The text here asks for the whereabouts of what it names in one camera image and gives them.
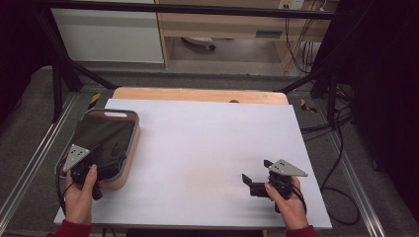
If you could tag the person's right hand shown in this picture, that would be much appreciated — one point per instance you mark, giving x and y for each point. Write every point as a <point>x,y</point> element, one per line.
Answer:
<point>290,207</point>

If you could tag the aluminium floor rail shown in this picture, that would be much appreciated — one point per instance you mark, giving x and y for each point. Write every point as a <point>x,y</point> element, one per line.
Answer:
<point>33,154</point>
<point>359,184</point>

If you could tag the wooden desk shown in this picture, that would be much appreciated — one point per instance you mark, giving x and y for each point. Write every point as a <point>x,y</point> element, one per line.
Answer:
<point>224,26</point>

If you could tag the yellow and black tape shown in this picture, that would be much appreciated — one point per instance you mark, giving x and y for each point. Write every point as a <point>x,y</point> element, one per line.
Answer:
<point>308,106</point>
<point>94,100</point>

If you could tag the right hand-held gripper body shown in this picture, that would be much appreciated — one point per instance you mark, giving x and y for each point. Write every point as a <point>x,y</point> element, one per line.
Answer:
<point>283,181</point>

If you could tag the white power strip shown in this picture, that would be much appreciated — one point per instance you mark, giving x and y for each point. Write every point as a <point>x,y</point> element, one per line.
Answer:
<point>291,4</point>

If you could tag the pink basket with grey rim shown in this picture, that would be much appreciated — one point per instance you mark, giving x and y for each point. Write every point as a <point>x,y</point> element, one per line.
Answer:
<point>131,144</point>

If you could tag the black metal crossbar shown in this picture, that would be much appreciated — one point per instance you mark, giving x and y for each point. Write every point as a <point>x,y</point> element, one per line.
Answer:
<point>197,10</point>

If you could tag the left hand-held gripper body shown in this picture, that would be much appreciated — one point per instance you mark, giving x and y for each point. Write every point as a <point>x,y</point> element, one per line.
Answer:
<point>77,158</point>

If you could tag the person's left hand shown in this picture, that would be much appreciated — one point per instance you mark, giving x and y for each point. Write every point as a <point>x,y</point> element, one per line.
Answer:
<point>80,200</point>

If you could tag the black curtain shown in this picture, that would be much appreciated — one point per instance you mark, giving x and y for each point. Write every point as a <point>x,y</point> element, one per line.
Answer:
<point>19,49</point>
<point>378,82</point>

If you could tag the white cabinet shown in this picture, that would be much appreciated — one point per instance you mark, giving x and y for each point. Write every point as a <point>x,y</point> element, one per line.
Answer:
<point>108,36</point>

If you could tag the black metal stand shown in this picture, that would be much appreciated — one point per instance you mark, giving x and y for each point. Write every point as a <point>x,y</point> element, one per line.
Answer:
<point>62,75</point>
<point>326,82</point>

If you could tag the dark cloth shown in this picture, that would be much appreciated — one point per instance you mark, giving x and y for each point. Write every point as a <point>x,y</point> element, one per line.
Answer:
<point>105,131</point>

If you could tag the white slipper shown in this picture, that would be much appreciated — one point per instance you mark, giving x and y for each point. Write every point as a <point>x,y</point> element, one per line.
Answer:
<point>199,42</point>

